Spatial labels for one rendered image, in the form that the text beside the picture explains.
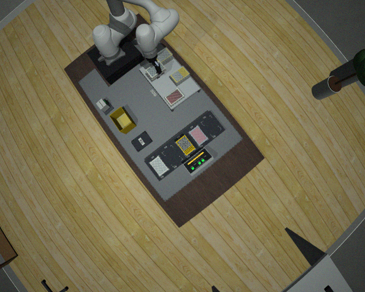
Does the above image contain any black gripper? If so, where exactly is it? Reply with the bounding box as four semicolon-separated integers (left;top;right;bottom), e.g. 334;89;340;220
146;55;162;77

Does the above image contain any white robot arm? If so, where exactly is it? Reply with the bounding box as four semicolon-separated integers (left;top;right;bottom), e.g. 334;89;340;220
92;0;179;66

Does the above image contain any white multi-trough reservoir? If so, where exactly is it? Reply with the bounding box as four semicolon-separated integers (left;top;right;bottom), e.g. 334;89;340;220
146;61;166;80

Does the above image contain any yellow waste bin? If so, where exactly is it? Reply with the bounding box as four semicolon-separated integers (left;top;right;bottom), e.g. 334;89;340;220
109;107;136;134

